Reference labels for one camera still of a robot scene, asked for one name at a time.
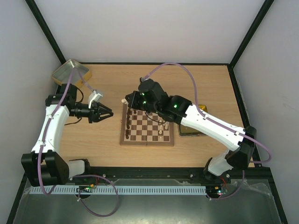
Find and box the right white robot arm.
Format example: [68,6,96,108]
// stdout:
[122,79,256,183]

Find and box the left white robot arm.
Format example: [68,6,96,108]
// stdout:
[21,94,113,187]

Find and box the wooden chess board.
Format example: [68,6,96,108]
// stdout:
[120,104,174,147]

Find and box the empty silver tin lid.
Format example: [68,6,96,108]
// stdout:
[51,59,93,89]

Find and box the gold green tin box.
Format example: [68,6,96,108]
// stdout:
[178,105,208,138]

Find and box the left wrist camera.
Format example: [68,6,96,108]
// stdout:
[88,90,103,109]

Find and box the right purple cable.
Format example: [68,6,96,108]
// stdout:
[142,62,273,201]

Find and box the white slotted cable duct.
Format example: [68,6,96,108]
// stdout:
[29,185,206,196]

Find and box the black aluminium frame rail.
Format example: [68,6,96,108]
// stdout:
[23,165,273,185]

